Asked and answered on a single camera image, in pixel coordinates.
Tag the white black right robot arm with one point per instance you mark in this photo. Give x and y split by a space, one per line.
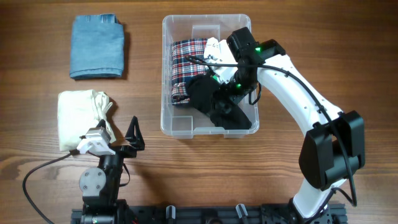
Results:
333 147

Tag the black garment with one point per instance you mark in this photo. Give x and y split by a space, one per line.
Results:
205 93

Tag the clear plastic storage container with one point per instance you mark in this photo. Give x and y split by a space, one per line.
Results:
182 122

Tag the white printed t-shirt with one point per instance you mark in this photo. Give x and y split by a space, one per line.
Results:
219 52

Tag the plaid flannel shirt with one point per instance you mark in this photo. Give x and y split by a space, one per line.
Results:
183 71

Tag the blue denim jeans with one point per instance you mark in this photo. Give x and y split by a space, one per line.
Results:
97 47

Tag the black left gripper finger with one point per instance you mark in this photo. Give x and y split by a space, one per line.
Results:
101 124
134 136

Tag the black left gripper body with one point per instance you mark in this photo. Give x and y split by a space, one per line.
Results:
125 151

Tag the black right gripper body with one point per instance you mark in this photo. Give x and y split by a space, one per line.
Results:
241 86

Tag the cream cloth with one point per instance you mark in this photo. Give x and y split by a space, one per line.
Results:
77 112

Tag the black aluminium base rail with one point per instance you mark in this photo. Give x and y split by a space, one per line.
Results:
266 213

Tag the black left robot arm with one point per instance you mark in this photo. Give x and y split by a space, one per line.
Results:
100 185

